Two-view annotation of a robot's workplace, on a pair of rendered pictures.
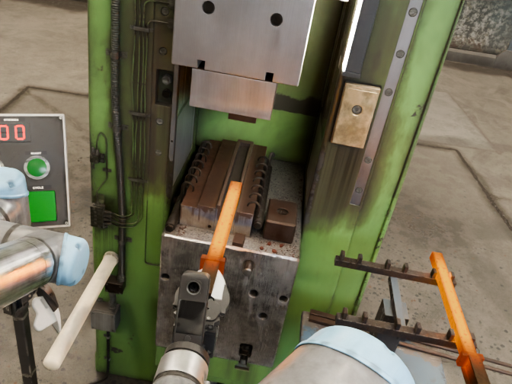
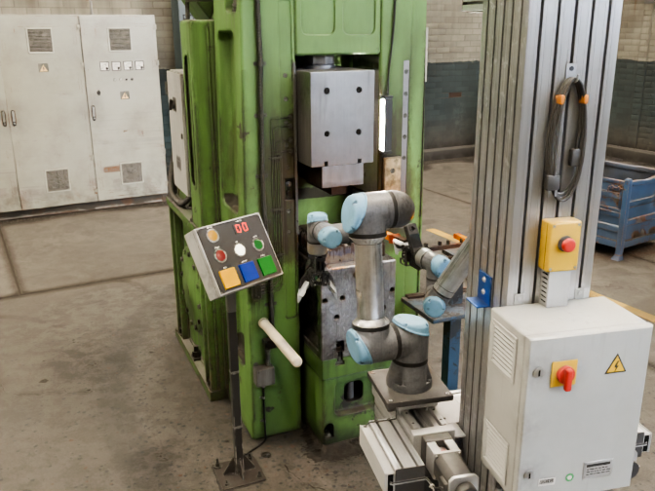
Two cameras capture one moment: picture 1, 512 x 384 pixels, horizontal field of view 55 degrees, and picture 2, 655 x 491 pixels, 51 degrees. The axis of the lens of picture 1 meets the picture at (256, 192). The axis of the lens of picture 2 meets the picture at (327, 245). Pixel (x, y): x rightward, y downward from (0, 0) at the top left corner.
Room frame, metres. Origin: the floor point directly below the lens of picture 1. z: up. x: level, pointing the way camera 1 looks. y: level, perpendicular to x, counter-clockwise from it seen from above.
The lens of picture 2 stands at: (-1.59, 1.40, 1.93)
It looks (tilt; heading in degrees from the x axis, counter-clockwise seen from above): 17 degrees down; 336
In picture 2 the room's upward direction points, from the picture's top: straight up
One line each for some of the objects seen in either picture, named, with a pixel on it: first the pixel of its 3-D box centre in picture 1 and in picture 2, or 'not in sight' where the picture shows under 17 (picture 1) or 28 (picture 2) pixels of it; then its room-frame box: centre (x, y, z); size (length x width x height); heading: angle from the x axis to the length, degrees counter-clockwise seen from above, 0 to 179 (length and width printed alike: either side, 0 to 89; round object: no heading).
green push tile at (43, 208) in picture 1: (39, 206); (266, 265); (0.97, 0.52, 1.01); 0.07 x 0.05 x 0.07; 114
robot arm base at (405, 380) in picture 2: not in sight; (409, 369); (0.16, 0.31, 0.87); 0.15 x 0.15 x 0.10
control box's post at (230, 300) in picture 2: (19, 309); (234, 366); (1.04, 0.65, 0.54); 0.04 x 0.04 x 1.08; 89
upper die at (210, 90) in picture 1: (243, 68); (324, 167); (1.32, 0.09, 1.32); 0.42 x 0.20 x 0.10; 179
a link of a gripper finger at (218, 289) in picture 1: (216, 294); not in sight; (0.66, 0.04, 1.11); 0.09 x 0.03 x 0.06; 176
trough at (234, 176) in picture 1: (237, 171); not in sight; (1.32, 0.07, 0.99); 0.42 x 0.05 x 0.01; 179
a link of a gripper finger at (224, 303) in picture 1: (215, 303); not in sight; (0.62, 0.04, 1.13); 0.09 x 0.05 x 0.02; 176
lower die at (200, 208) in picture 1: (228, 180); (325, 241); (1.32, 0.09, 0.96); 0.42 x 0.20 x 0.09; 179
